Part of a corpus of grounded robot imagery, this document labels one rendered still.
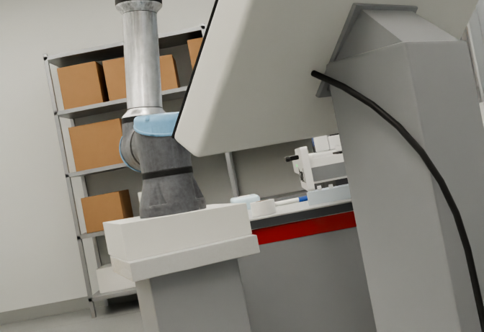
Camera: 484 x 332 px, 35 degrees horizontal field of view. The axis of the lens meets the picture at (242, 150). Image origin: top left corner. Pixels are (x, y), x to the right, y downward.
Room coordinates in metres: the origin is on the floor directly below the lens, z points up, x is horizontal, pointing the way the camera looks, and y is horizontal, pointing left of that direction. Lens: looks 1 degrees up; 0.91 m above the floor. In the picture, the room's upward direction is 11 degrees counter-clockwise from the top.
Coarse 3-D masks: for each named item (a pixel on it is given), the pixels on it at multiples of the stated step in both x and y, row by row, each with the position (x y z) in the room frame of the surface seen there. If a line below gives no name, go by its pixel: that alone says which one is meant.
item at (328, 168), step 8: (312, 160) 1.90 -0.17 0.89; (320, 160) 1.90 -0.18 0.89; (328, 160) 1.89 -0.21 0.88; (336, 160) 1.89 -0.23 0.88; (312, 168) 1.89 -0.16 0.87; (320, 168) 1.89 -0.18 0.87; (328, 168) 1.89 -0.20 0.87; (336, 168) 1.89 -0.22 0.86; (344, 168) 1.89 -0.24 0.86; (320, 176) 1.89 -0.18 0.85; (328, 176) 1.89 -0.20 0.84; (336, 176) 1.89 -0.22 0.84; (344, 176) 1.89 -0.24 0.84
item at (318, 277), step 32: (256, 224) 2.12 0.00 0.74; (288, 224) 2.13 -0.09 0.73; (320, 224) 2.13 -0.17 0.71; (352, 224) 2.13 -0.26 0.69; (256, 256) 2.14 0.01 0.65; (288, 256) 2.14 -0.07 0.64; (320, 256) 2.13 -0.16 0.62; (352, 256) 2.13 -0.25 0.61; (256, 288) 2.14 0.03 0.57; (288, 288) 2.14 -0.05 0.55; (320, 288) 2.13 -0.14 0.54; (352, 288) 2.13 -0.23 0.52; (256, 320) 2.14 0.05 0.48; (288, 320) 2.14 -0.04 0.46; (320, 320) 2.13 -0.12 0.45; (352, 320) 2.13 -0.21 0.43
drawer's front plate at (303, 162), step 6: (300, 150) 1.88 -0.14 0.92; (306, 150) 1.88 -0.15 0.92; (300, 156) 1.92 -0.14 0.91; (306, 156) 1.88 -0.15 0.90; (300, 162) 1.97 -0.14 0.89; (306, 162) 1.88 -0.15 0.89; (300, 168) 2.03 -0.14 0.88; (306, 168) 1.88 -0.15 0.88; (300, 174) 2.09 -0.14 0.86; (306, 174) 1.88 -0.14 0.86; (312, 174) 1.88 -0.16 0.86; (300, 180) 2.16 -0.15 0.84; (306, 180) 1.88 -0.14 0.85; (312, 180) 1.88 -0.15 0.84; (306, 186) 1.91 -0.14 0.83; (312, 186) 1.88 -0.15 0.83
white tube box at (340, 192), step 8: (344, 184) 2.28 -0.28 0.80; (312, 192) 2.22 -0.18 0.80; (320, 192) 2.22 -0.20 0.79; (328, 192) 2.21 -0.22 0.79; (336, 192) 2.21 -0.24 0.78; (344, 192) 2.20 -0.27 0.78; (312, 200) 2.22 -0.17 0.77; (320, 200) 2.22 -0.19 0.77; (328, 200) 2.21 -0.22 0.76; (336, 200) 2.21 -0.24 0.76
